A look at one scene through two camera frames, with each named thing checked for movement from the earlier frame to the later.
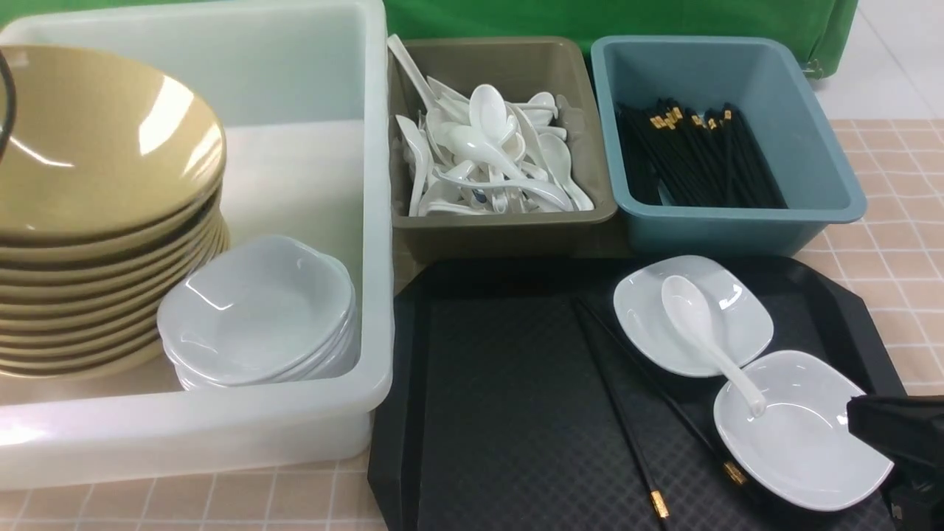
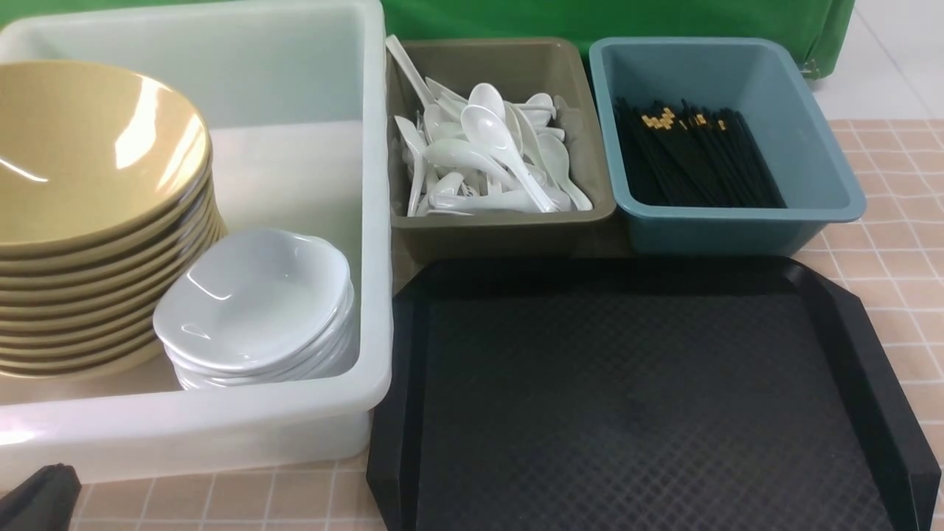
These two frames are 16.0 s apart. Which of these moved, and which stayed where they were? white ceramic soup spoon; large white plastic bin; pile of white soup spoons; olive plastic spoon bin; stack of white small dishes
Moved: white ceramic soup spoon
Stayed: stack of white small dishes; olive plastic spoon bin; large white plastic bin; pile of white soup spoons
